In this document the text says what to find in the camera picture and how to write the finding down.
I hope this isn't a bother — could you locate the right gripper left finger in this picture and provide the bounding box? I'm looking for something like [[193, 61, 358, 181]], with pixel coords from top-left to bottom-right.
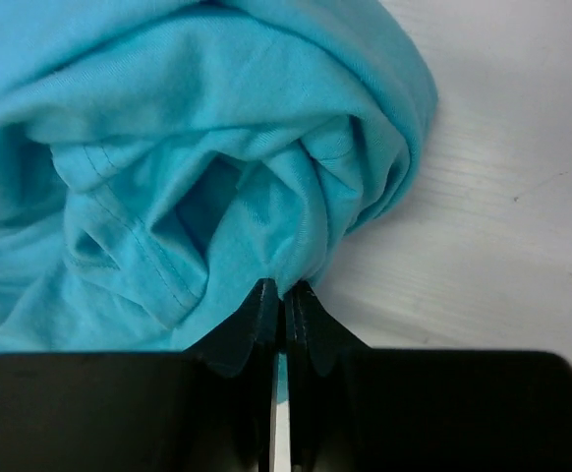
[[185, 279, 279, 471]]

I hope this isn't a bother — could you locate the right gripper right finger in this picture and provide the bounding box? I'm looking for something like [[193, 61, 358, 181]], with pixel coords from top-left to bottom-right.
[[285, 282, 368, 471]]

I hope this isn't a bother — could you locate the teal t shirt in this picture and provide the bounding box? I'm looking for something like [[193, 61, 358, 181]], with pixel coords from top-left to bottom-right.
[[0, 1, 437, 352]]

